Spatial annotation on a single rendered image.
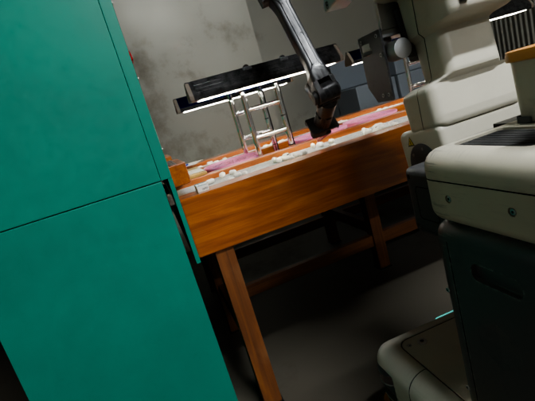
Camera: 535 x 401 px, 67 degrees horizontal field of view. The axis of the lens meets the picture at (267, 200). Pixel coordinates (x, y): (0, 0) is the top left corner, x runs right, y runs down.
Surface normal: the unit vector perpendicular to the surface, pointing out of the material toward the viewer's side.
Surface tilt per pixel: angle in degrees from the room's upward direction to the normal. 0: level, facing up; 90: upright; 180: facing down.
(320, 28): 90
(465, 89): 82
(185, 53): 90
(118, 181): 90
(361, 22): 90
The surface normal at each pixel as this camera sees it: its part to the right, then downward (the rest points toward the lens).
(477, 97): 0.22, 0.01
